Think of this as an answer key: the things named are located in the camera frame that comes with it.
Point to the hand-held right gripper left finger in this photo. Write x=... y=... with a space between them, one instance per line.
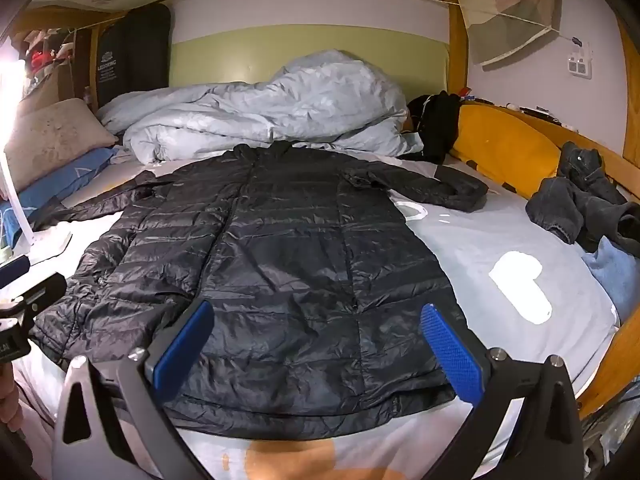
x=182 y=350

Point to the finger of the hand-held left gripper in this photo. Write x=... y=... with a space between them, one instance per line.
x=15 y=267
x=45 y=292

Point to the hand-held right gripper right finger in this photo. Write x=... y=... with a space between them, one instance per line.
x=450 y=350

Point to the black puffer jacket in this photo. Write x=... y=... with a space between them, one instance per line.
x=280 y=260

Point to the person's left hand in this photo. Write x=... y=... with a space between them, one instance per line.
x=7 y=395

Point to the white desk lamp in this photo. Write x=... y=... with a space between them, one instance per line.
x=15 y=205

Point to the blue pillow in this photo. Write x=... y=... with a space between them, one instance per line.
x=60 y=180

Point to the beige pillow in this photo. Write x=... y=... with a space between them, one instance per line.
x=50 y=135

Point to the light blue towel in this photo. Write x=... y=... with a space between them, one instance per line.
x=615 y=275

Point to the dark denim garment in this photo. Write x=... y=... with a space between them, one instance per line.
x=575 y=200

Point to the cluttered wooden shelf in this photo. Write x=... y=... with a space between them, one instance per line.
x=45 y=65

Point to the yellow cushion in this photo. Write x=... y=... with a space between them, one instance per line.
x=505 y=145

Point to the black cloth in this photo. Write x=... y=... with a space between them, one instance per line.
x=440 y=120

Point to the black upright bag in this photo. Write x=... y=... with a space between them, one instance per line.
x=135 y=50

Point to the light blue duvet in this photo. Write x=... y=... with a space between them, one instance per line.
x=300 y=105

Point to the checked hanging cloth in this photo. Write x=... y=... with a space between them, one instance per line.
x=505 y=20

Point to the white wall socket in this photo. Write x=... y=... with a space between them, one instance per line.
x=580 y=65

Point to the wooden bed frame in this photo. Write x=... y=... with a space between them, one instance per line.
x=457 y=35

